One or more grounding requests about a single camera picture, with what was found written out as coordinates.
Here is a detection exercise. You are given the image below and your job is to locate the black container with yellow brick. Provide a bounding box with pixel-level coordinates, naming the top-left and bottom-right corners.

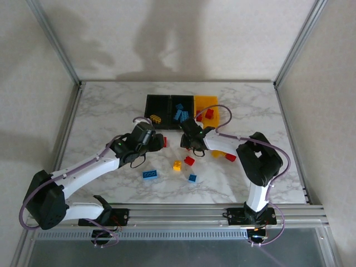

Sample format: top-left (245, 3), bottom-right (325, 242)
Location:
top-left (145, 94), bottom-right (171, 130)

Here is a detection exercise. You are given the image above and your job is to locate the black container with blue bricks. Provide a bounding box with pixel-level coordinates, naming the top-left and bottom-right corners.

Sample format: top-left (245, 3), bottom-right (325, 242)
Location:
top-left (169, 95), bottom-right (195, 131)

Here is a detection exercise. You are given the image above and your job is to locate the grey metal panel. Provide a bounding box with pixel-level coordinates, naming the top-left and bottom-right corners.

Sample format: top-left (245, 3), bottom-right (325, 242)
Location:
top-left (27, 239), bottom-right (326, 267)

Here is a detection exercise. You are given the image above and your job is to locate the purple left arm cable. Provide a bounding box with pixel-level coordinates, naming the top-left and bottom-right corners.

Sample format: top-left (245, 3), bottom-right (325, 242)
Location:
top-left (18, 116), bottom-right (153, 248)

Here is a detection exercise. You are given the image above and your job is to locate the aluminium side rail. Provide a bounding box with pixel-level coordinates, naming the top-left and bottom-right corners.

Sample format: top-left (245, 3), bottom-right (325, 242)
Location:
top-left (274, 82), bottom-right (312, 205)
top-left (41, 82), bottom-right (86, 206)

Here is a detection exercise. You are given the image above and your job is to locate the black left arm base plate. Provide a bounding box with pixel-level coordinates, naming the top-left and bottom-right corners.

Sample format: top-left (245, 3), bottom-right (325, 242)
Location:
top-left (78, 207), bottom-right (130, 226)

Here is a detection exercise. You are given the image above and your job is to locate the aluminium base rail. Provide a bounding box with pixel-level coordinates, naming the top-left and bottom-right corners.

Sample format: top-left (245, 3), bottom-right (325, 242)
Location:
top-left (26, 204), bottom-right (326, 230)

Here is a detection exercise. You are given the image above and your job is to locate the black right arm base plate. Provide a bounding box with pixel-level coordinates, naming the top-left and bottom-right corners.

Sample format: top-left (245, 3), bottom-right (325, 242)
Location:
top-left (226, 207), bottom-right (276, 225)

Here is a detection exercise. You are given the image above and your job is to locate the grey slotted cable duct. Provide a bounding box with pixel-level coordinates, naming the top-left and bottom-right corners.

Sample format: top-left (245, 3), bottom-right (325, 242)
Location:
top-left (36, 229), bottom-right (248, 240)

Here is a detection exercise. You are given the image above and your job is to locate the aluminium frame post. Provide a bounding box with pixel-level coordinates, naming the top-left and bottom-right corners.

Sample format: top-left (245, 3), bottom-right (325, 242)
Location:
top-left (274, 0), bottom-right (329, 87)
top-left (26, 0), bottom-right (82, 87)

